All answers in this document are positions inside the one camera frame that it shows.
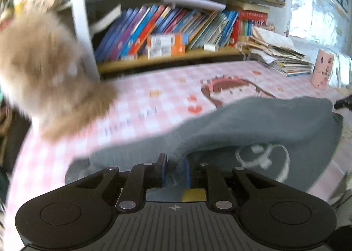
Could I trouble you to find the row of colourful books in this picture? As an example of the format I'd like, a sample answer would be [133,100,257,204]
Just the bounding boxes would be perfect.
[94,2,269,63]

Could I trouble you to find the white lamp bar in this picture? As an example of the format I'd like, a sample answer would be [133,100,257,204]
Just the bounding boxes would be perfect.
[162,0,226,11]

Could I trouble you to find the white charger block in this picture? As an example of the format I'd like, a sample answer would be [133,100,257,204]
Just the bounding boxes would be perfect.
[203,43,218,52]

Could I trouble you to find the white orange box upper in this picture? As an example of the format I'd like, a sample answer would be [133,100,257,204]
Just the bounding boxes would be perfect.
[147,33,189,47]

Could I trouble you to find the white orange box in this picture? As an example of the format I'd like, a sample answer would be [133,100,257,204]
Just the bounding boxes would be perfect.
[147,46,185,59]
[147,33,189,47]

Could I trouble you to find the grey sweatshirt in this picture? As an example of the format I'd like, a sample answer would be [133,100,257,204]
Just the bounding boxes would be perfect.
[65,97,344,202]

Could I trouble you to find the stack of papers and notebooks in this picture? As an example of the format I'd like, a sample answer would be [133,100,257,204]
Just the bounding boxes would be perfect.
[237,27,313,76]

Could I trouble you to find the pink checked table mat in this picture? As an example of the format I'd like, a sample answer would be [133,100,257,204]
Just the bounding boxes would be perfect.
[2,61,348,250]

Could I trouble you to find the fluffy tan plush toy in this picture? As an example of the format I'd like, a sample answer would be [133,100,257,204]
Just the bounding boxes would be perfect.
[1,12,117,143]

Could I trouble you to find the white orange box lower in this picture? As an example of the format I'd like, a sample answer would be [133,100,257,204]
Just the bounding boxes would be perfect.
[147,46,185,59]

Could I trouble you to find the white and wood bookshelf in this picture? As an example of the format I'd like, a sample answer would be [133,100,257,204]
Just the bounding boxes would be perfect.
[67,0,287,81]

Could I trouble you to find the small red white box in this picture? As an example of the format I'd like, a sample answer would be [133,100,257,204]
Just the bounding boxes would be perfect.
[121,55,138,60]

